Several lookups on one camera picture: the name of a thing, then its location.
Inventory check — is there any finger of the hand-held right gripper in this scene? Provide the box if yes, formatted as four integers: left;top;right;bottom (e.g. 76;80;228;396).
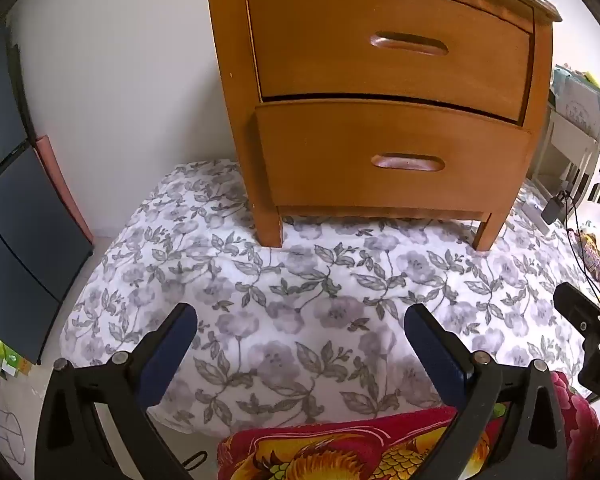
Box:
553;282;600;333

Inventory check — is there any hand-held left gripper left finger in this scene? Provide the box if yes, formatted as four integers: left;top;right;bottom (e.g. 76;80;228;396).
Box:
35;302;198;480

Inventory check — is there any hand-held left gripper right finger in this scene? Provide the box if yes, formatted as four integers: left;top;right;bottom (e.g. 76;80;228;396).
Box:
404;302;568;480

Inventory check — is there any colourful toy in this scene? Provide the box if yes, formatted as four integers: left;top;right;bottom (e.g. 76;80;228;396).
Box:
577;227;600;283

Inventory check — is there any black charger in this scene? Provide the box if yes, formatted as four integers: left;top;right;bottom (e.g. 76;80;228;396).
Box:
541;191;570;225

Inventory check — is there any white power strip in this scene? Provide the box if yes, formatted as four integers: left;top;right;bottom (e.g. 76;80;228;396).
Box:
517;200;551;235

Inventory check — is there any grey floral white blanket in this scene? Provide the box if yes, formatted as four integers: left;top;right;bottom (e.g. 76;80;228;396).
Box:
60;160;600;438

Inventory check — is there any red floral printed blanket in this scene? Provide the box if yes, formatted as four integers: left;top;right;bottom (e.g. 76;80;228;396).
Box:
217;370;600;480

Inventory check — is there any white bookshelf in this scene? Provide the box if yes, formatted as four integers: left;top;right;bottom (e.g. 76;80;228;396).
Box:
527;62;600;211

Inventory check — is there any green box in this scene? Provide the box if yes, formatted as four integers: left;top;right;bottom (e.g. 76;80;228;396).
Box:
0;325;31;378

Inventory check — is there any pink board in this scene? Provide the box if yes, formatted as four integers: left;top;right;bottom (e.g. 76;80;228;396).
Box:
35;135;95;241

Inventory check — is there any white printed box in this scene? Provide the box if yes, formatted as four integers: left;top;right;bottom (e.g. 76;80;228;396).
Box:
550;65;600;133

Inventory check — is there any wooden nightstand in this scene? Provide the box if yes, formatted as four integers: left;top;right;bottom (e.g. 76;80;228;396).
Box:
192;0;563;252

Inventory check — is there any black charger cable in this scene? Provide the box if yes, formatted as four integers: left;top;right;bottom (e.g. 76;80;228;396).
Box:
555;190;600;316

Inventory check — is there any wire basket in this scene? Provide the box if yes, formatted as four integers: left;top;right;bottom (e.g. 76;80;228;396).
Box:
0;397;26;466

